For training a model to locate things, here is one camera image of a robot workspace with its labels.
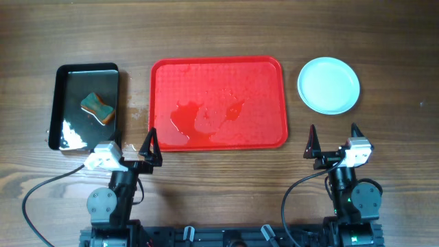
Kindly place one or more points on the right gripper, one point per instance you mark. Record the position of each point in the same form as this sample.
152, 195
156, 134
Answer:
331, 160

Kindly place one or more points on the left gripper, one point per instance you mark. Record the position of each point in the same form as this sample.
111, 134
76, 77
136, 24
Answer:
136, 165

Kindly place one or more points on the light blue plate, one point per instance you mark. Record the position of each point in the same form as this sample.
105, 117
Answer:
328, 86

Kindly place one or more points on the green orange sponge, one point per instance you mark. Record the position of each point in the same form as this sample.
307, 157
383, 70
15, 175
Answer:
94, 105

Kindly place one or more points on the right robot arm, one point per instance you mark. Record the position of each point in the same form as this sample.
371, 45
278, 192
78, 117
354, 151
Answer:
356, 202

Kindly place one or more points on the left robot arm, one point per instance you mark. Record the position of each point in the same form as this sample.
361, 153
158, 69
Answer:
110, 207

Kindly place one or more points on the black metal tray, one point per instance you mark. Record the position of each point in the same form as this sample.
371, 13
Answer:
71, 127

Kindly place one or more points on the red plastic tray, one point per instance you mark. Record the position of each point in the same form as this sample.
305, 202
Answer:
218, 103

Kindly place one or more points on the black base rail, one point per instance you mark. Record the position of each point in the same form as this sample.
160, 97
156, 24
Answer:
266, 235

